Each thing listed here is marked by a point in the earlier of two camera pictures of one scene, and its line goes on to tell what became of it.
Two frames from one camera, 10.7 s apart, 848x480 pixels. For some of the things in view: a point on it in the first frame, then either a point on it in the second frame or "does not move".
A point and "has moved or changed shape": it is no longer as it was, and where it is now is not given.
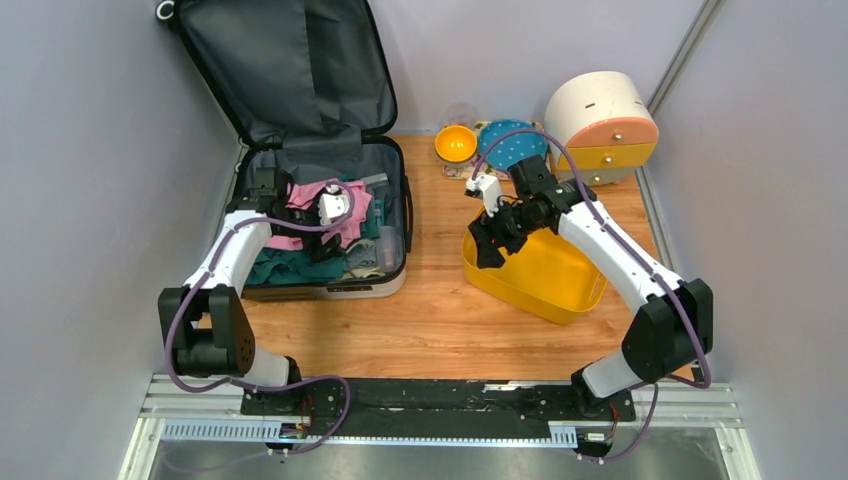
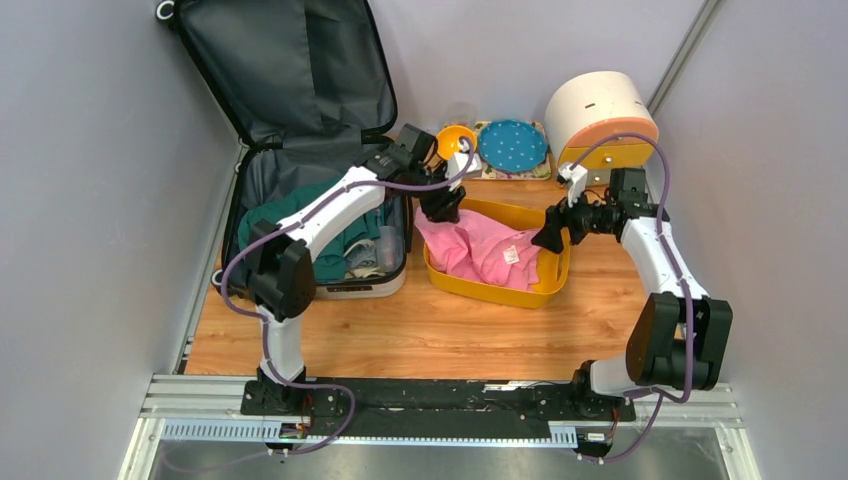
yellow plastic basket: (546, 272) has moved or changed shape
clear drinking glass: (461, 113) does not move
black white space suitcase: (306, 87) does not move
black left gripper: (330, 250) to (444, 208)
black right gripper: (488, 252) to (549, 237)
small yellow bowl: (455, 143) does not move
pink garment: (305, 195) has moved or changed shape
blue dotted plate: (511, 149) does not move
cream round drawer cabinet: (606, 123) does not move
